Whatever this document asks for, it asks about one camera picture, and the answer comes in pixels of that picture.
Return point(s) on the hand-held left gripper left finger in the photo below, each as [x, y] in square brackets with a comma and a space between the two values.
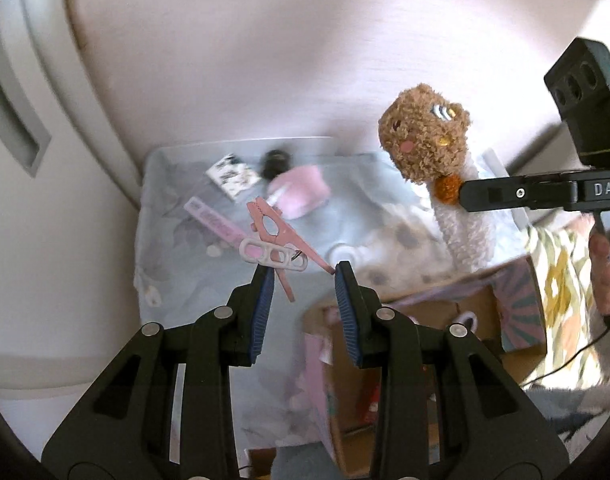
[264, 310]

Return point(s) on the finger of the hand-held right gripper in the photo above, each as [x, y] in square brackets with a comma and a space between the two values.
[520, 192]

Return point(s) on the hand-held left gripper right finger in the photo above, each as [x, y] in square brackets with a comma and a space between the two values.
[346, 310]

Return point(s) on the pale pink plastic clip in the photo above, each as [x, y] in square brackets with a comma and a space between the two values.
[252, 250]

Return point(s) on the pink clothes peg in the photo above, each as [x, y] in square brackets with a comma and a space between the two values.
[275, 227]

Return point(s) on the cardboard box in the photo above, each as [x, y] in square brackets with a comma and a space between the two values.
[430, 310]

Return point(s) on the pink packet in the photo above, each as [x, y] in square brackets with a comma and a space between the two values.
[215, 222]

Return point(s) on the brown plush bear toy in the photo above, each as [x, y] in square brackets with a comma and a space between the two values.
[420, 135]

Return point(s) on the pink fluffy towel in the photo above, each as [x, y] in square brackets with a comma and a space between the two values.
[305, 187]

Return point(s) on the black white patterned small box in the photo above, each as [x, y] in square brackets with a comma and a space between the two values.
[233, 175]

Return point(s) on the black round item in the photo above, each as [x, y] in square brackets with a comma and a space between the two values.
[276, 162]

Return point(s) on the person's right hand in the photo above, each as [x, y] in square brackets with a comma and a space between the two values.
[607, 280]

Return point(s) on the blue floral cloth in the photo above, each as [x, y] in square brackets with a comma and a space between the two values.
[185, 280]

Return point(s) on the yellow green floral blanket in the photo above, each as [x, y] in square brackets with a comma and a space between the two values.
[560, 280]

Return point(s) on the blue grey rug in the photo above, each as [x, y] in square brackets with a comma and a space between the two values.
[575, 410]

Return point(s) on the white cabinet door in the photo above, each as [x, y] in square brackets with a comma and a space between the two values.
[45, 235]

